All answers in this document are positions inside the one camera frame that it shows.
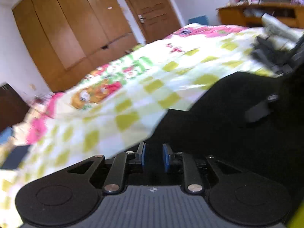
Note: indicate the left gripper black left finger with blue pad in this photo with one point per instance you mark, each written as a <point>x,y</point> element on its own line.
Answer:
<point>138,159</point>

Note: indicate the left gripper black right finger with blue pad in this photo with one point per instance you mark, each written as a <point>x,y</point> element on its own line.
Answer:
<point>170,158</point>

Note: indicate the black pants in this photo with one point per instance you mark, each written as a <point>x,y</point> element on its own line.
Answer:
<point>216,125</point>

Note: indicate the brown wooden side desk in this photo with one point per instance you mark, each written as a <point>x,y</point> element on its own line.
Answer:
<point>250,15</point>

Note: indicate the green checked cartoon bed quilt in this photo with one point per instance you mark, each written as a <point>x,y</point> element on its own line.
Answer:
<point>78,173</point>

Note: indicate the blue foam mat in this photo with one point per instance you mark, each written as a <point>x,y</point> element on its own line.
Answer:
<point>203,20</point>

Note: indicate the clutter on bedside table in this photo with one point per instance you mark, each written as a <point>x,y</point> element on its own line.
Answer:
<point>42,99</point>

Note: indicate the dark navy folded cloth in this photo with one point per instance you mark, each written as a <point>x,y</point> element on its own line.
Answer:
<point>15,157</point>

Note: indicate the brown wooden door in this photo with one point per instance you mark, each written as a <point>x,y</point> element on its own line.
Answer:
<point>156,18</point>

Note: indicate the blue pillow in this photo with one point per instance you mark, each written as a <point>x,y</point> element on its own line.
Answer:
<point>5,135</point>

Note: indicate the dark brown wooden headboard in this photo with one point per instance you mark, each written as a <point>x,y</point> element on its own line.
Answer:
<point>12,108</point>

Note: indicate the brown wooden wardrobe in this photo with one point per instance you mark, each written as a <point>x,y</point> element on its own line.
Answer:
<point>69,38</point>

